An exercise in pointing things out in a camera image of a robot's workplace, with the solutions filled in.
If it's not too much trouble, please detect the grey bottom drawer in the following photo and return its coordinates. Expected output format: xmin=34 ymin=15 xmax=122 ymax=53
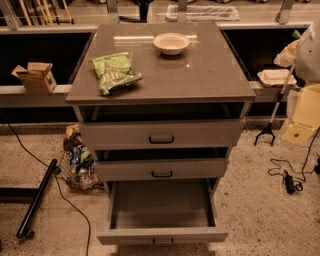
xmin=97 ymin=178 xmax=228 ymax=246

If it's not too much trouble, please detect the grey drawer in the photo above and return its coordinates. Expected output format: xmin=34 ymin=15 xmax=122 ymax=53
xmin=79 ymin=103 xmax=244 ymax=150
xmin=97 ymin=178 xmax=228 ymax=246
xmin=95 ymin=147 xmax=230 ymax=181

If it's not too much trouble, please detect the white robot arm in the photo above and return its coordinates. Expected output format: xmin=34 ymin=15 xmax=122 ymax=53
xmin=295 ymin=21 xmax=320 ymax=83

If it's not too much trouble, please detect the grey drawer cabinet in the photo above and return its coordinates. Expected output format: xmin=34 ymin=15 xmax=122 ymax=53
xmin=65 ymin=22 xmax=257 ymax=188

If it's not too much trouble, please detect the grey top drawer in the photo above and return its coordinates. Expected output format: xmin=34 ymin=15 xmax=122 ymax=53
xmin=79 ymin=103 xmax=244 ymax=150

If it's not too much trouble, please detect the grey middle drawer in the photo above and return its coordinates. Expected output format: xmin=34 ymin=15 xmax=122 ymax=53
xmin=95 ymin=147 xmax=230 ymax=181

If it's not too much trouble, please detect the green chip bag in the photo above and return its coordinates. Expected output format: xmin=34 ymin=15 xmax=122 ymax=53
xmin=90 ymin=52 xmax=142 ymax=96

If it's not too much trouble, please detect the white paper bowl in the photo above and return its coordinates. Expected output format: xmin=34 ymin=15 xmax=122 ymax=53
xmin=153 ymin=33 xmax=190 ymax=56

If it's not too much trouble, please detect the grabber reacher tool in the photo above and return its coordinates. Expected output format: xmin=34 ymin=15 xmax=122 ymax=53
xmin=254 ymin=64 xmax=295 ymax=145

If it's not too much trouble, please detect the white foam takeout container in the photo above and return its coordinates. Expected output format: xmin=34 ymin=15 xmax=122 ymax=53
xmin=257 ymin=69 xmax=289 ymax=87

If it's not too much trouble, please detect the clear plastic tray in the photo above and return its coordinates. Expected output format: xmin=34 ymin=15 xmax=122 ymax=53
xmin=165 ymin=5 xmax=240 ymax=22

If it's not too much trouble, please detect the brown cardboard box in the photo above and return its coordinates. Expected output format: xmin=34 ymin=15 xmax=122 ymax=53
xmin=11 ymin=62 xmax=57 ymax=95

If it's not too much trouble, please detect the yellow sticks bundle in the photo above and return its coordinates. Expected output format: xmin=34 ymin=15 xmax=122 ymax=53
xmin=17 ymin=0 xmax=74 ymax=26

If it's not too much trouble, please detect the black metal pole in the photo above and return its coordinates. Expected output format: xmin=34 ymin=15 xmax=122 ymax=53
xmin=16 ymin=159 xmax=57 ymax=239

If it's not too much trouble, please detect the black floor cable left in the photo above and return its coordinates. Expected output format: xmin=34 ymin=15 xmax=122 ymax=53
xmin=0 ymin=111 xmax=92 ymax=256

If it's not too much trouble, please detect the black power adapter with cable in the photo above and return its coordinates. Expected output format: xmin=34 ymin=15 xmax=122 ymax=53
xmin=267 ymin=126 xmax=320 ymax=196

